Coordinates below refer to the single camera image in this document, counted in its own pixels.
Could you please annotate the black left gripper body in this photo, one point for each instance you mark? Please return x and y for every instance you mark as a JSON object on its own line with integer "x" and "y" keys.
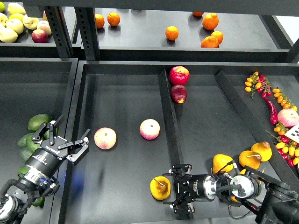
{"x": 47, "y": 158}

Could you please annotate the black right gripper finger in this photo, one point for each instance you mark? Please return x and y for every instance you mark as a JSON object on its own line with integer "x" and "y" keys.
{"x": 180, "y": 207}
{"x": 178, "y": 171}

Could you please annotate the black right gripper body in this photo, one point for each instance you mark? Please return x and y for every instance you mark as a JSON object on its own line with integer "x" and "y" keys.
{"x": 196, "y": 188}

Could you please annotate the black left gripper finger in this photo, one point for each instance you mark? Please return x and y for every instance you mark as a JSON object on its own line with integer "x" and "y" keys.
{"x": 74, "y": 151}
{"x": 51, "y": 127}

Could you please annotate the yellow pear with stem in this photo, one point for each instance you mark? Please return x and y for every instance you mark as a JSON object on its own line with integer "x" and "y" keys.
{"x": 160, "y": 188}

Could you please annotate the dark green avocado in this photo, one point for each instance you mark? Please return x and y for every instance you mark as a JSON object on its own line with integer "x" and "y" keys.
{"x": 30, "y": 144}

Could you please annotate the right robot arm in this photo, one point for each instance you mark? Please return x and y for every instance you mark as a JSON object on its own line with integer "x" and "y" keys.
{"x": 272, "y": 201}

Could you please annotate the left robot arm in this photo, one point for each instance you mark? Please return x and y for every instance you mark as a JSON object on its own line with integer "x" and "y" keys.
{"x": 38, "y": 181}

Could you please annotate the green avocado left bin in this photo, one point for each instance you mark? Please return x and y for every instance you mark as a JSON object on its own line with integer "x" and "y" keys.
{"x": 47, "y": 133}

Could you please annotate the green avocado front left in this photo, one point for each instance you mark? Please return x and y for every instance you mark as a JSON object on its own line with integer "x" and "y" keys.
{"x": 39, "y": 202}

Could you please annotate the yellow pear front right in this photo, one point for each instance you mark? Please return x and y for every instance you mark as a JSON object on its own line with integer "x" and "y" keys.
{"x": 233, "y": 199}

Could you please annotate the yellow pear middle right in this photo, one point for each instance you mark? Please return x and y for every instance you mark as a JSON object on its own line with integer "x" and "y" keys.
{"x": 243, "y": 172}

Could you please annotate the yellow pear upper right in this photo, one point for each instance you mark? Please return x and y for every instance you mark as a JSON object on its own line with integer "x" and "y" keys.
{"x": 250, "y": 159}

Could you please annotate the pink apple left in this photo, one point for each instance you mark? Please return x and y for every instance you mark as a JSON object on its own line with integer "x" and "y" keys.
{"x": 105, "y": 138}

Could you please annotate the pink apple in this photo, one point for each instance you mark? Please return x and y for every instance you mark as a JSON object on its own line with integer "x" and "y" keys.
{"x": 288, "y": 117}
{"x": 105, "y": 138}
{"x": 149, "y": 129}

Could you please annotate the pink apple centre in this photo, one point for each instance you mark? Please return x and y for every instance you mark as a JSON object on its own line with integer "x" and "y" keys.
{"x": 149, "y": 129}

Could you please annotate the black centre divided tray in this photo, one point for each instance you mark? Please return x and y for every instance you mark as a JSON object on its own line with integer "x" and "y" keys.
{"x": 113, "y": 186}

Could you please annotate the dark red apple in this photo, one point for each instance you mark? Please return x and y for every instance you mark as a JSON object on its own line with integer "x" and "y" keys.
{"x": 178, "y": 93}

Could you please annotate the bright red apple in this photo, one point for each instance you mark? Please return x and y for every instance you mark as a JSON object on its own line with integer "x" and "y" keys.
{"x": 179, "y": 75}

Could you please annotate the red apple on shelf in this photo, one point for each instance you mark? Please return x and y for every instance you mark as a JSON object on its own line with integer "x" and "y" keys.
{"x": 39, "y": 36}

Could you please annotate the red chili pepper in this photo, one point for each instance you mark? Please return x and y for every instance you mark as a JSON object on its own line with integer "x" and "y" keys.
{"x": 273, "y": 112}

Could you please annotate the cherry tomato bunch lower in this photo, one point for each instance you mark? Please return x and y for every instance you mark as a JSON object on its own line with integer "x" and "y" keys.
{"x": 288, "y": 149}

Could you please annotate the cherry tomato bunch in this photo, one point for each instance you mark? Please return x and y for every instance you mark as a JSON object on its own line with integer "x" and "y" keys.
{"x": 258, "y": 83}
{"x": 288, "y": 149}

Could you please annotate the pink peach on shelf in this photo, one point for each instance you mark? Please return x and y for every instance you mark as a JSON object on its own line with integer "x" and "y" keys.
{"x": 44, "y": 25}

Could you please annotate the pale yellow apple on shelf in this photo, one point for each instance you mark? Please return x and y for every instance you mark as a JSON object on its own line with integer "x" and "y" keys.
{"x": 30, "y": 22}

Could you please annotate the cherry tomato bunch top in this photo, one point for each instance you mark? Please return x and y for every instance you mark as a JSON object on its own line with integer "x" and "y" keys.
{"x": 258, "y": 83}

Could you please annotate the pink apple far right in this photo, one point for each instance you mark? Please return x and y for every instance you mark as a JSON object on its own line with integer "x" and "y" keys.
{"x": 288, "y": 117}

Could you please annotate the orange cherry tomato vine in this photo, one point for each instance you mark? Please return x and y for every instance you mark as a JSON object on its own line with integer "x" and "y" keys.
{"x": 283, "y": 100}

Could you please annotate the orange on shelf front right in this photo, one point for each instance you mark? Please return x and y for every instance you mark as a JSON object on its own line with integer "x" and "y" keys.
{"x": 210, "y": 42}

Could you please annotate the orange on shelf left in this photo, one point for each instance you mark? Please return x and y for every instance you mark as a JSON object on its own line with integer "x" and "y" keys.
{"x": 99, "y": 21}

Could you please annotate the black upper shelf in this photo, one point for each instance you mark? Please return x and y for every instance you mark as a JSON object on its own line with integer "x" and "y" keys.
{"x": 140, "y": 36}

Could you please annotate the orange on shelf centre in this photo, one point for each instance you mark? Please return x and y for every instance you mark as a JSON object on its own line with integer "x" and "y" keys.
{"x": 172, "y": 33}

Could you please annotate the large orange on shelf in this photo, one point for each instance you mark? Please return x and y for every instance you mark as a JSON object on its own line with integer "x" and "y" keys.
{"x": 210, "y": 21}

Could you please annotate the black metal shelf post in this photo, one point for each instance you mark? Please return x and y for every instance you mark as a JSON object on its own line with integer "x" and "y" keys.
{"x": 88, "y": 31}

